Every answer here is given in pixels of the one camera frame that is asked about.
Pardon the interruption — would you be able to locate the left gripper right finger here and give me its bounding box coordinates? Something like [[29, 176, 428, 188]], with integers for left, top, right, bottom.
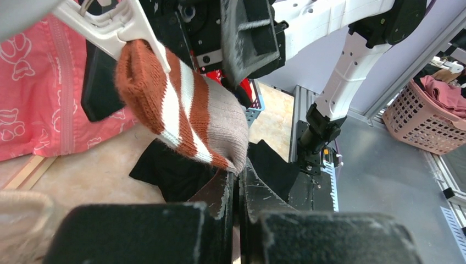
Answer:
[[239, 162, 421, 263]]

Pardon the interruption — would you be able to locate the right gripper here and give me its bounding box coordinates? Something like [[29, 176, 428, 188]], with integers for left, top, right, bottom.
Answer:
[[81, 0, 288, 122]]

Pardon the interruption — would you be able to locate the pink laundry basket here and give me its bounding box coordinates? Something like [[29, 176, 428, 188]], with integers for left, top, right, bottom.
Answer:
[[382, 75, 465, 155]]

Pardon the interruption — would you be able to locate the wooden frame post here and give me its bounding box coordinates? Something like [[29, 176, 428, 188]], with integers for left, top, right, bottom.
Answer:
[[1, 155, 57, 190]]

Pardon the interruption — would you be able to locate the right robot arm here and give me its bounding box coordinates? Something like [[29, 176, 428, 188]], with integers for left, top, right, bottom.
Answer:
[[54, 1, 427, 173]]

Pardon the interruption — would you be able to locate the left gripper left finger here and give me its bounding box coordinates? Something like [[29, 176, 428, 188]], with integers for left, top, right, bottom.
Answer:
[[43, 172, 234, 263]]

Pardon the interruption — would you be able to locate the grey brown striped sock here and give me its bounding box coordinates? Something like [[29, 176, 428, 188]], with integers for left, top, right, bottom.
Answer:
[[115, 40, 249, 174]]

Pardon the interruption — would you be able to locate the pink printed shirt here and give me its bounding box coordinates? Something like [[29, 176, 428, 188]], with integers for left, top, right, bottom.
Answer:
[[1, 15, 136, 161]]

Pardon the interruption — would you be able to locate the beige and red animal sock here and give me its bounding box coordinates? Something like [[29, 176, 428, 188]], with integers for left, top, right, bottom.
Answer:
[[1, 190, 66, 263]]

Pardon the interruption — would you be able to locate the light blue plastic basket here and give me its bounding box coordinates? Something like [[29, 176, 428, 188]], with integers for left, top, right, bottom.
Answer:
[[245, 80, 265, 127]]

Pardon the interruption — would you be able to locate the white plastic sock hanger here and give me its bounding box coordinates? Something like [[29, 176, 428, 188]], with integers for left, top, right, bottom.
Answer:
[[0, 0, 172, 74]]

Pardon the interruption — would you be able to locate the red patterned sock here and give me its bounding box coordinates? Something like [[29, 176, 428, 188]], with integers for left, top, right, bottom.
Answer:
[[206, 70, 254, 106]]

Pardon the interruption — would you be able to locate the black cloth pile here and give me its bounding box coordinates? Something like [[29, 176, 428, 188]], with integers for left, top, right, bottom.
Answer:
[[129, 140, 300, 202]]

